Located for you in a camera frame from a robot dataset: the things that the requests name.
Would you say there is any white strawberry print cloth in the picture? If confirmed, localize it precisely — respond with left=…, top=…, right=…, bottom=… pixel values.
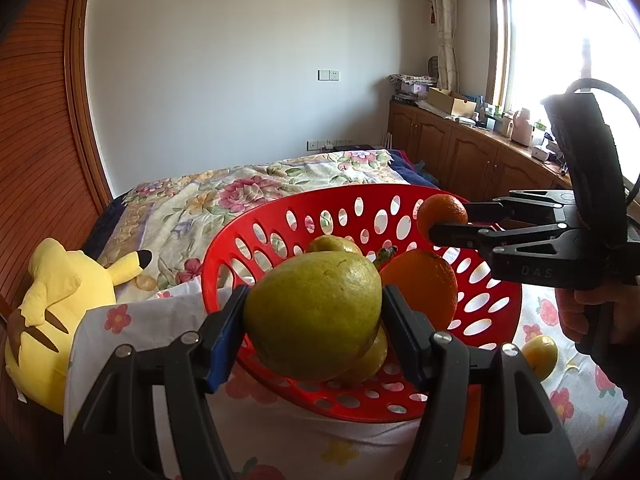
left=62, top=280, right=631, bottom=480

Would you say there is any wooden slatted wardrobe door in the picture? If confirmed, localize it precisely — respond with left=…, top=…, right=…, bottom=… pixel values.
left=0, top=0, right=113, bottom=411

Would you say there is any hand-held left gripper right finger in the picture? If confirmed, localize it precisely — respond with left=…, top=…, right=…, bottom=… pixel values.
left=381, top=284, right=583, bottom=480

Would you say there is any large orange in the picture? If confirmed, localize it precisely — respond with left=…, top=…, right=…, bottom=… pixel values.
left=457, top=385, right=483, bottom=466
left=377, top=249, right=459, bottom=331

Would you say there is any wooden cabinet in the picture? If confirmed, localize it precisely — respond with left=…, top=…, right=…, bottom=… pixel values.
left=387, top=100, right=576, bottom=203

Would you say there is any mandarin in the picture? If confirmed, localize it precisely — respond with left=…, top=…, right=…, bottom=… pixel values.
left=417, top=193, right=469, bottom=242

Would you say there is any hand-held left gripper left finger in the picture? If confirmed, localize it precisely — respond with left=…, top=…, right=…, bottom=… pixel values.
left=62, top=285, right=251, bottom=480

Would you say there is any patterned curtain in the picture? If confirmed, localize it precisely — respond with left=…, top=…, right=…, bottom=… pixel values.
left=425, top=0, right=460, bottom=93

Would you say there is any yellow plush toy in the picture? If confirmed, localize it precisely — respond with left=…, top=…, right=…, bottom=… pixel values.
left=4, top=238, right=153, bottom=416

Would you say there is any patterned cloth pile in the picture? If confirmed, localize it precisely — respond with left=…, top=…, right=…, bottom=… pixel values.
left=390, top=74, right=436, bottom=103

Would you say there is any small yellow-green guava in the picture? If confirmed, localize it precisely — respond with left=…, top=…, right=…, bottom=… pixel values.
left=520, top=335, right=558, bottom=381

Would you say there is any wooden framed window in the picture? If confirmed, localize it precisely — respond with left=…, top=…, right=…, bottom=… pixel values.
left=485, top=0, right=640, bottom=126

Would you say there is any red perforated plastic basket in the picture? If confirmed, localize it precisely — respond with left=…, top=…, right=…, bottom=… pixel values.
left=200, top=183, right=523, bottom=424

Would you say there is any green guava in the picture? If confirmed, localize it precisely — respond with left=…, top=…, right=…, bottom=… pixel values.
left=243, top=251, right=383, bottom=382
left=304, top=234, right=363, bottom=257

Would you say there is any dark blue blanket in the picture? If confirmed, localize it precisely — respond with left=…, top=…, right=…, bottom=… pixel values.
left=387, top=149, right=441, bottom=188

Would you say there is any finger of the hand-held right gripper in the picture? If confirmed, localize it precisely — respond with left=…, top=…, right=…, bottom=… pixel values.
left=429, top=221, right=577, bottom=262
left=466, top=188, right=577, bottom=222

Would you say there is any person's right hand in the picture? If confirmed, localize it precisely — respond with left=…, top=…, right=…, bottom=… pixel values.
left=556, top=277, right=640, bottom=393

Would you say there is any floral quilt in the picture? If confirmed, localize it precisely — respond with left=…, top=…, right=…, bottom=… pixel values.
left=82, top=149, right=451, bottom=306

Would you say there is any cardboard box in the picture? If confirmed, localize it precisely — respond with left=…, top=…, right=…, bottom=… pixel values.
left=426, top=87, right=478, bottom=117

